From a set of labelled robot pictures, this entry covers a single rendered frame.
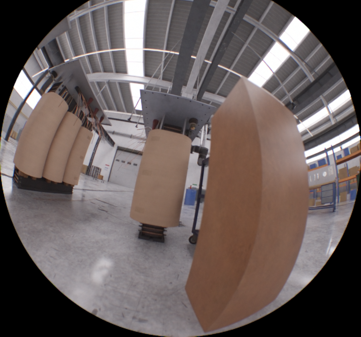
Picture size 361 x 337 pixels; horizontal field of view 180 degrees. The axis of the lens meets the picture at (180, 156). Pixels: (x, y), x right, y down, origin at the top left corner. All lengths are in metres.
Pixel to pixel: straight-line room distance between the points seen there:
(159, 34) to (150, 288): 10.78
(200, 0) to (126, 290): 4.84
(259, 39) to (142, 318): 11.04
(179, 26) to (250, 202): 9.78
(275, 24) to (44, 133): 11.64
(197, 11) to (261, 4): 6.84
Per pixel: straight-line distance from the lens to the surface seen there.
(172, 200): 0.99
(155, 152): 1.03
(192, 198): 6.27
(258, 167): 0.27
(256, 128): 0.30
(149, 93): 1.20
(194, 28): 4.28
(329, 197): 4.32
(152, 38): 10.68
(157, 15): 10.25
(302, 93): 7.42
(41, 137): 1.57
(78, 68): 1.78
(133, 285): 0.68
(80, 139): 2.10
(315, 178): 5.13
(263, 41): 10.73
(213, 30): 7.90
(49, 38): 1.98
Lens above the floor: 0.51
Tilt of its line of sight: 19 degrees up
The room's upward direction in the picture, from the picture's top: 10 degrees clockwise
